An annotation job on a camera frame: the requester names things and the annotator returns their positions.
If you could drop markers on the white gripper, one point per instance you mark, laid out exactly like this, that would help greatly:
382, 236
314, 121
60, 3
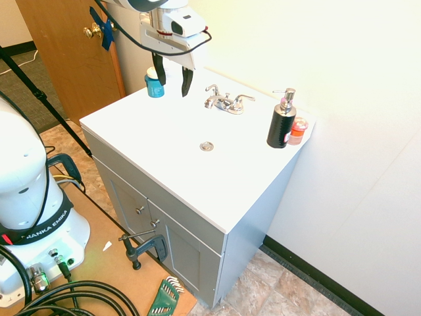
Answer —
167, 41

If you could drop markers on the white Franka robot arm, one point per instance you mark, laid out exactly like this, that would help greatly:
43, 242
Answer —
23, 184

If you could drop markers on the teal jar with white lid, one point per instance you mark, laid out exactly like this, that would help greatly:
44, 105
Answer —
154, 85

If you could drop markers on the chrome sink faucet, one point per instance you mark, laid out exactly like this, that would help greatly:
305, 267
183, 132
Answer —
226, 99

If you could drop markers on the white sink countertop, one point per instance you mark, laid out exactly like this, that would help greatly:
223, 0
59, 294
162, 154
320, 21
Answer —
204, 141

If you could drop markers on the chrome sink drain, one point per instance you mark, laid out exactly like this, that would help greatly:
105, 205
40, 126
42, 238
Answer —
207, 145

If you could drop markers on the blue tape piece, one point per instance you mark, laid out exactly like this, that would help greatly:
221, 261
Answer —
104, 28

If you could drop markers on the brass door knob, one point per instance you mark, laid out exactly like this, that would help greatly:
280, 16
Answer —
92, 30

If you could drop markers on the brown wooden door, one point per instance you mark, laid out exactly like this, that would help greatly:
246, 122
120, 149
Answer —
72, 56

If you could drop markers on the black soap dispenser bottle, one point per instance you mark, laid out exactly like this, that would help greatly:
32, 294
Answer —
282, 124

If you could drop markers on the red small jar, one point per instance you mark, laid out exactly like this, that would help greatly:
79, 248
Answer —
298, 131

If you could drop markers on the silver cabinet knob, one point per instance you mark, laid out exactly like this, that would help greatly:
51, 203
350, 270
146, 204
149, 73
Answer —
140, 209
155, 223

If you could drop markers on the grey vanity cabinet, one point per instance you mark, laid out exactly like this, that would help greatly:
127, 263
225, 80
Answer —
171, 217

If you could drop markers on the black metal C-clamp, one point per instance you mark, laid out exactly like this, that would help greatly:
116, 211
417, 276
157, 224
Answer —
144, 247

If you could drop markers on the brown wooden base board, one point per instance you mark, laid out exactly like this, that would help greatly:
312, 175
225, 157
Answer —
108, 263

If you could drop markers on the green hex key set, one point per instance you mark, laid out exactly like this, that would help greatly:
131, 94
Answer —
166, 294

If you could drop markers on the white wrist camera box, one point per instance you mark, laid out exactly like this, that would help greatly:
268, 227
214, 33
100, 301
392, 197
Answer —
184, 23

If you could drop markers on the black camera tripod leg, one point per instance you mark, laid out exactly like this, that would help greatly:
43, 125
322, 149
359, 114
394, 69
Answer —
42, 98

